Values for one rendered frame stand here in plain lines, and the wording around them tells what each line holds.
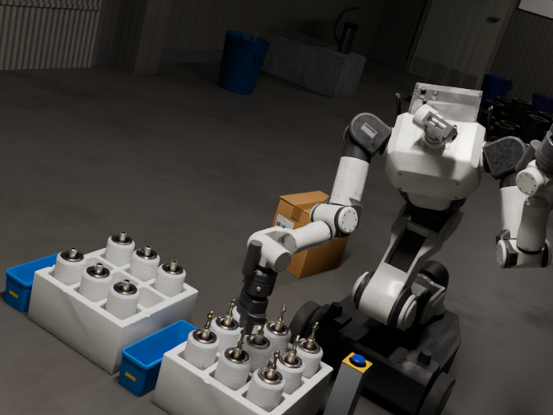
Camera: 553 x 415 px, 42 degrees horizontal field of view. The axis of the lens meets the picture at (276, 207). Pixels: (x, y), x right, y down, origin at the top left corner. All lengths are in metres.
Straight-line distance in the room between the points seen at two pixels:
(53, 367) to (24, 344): 0.14
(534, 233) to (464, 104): 0.46
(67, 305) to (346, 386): 0.92
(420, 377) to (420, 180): 0.70
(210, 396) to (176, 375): 0.12
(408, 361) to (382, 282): 0.31
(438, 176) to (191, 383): 0.92
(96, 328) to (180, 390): 0.35
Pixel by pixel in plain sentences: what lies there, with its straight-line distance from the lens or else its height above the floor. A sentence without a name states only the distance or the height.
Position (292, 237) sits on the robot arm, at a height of 0.64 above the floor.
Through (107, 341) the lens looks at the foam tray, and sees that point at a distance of 2.31.
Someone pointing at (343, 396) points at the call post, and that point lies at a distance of 2.18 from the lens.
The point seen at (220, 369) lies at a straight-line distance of 2.11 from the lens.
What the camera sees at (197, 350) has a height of 0.23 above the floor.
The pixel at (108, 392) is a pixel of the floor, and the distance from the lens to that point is 2.29.
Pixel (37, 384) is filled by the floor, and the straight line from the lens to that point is 2.28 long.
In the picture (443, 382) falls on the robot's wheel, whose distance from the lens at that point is 2.48.
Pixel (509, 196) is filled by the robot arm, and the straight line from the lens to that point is 2.07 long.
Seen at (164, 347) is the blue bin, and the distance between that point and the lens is 2.45.
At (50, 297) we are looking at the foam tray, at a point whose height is 0.13.
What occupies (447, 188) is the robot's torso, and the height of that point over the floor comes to 0.85.
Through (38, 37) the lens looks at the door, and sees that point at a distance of 5.46.
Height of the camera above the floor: 1.41
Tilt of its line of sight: 21 degrees down
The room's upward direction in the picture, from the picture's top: 16 degrees clockwise
